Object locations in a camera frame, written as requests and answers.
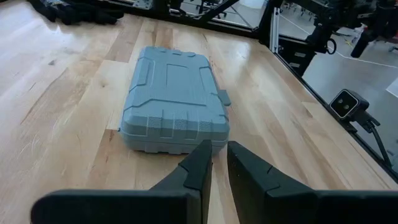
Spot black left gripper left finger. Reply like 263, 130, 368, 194
30, 139, 213, 224

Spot black work glove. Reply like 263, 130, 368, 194
55, 0, 125, 26
29, 0, 81, 22

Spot black table-level camera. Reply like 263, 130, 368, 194
329, 89, 371, 122

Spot grey plastic tool case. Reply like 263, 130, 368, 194
119, 45, 233, 156

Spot silver aluminium post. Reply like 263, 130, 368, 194
269, 6, 280, 54

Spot black table camera cable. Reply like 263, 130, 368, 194
360, 118, 393, 170

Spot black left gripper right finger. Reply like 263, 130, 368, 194
226, 141, 398, 224

